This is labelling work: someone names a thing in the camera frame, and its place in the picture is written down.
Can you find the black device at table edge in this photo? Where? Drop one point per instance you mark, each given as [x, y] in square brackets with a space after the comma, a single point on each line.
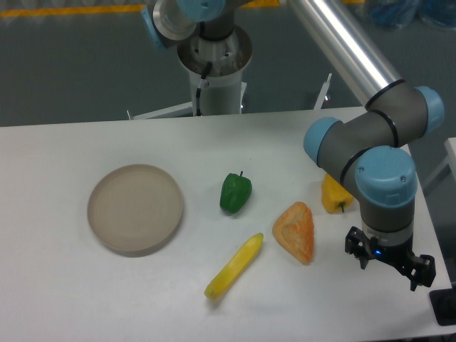
[443, 305]

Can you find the green bell pepper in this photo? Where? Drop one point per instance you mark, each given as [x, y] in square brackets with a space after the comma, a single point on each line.
[236, 190]

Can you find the orange triangular bread slice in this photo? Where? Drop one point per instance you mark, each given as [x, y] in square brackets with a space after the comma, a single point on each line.
[294, 231]

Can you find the beige round plate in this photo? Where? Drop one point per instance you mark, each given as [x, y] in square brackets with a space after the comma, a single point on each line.
[135, 210]

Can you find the white metal frame bracket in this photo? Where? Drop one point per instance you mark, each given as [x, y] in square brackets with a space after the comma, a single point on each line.
[323, 96]

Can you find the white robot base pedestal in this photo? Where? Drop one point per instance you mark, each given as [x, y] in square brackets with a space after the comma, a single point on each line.
[215, 70]

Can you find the yellow bell pepper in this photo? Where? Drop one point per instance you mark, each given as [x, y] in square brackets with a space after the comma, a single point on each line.
[334, 197]

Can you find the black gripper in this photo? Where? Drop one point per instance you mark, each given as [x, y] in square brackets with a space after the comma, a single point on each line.
[393, 249]

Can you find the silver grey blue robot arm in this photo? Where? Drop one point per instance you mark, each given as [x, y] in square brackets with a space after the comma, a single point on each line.
[365, 155]

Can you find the yellow corn cob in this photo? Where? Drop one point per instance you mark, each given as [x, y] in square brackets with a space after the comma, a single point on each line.
[235, 267]

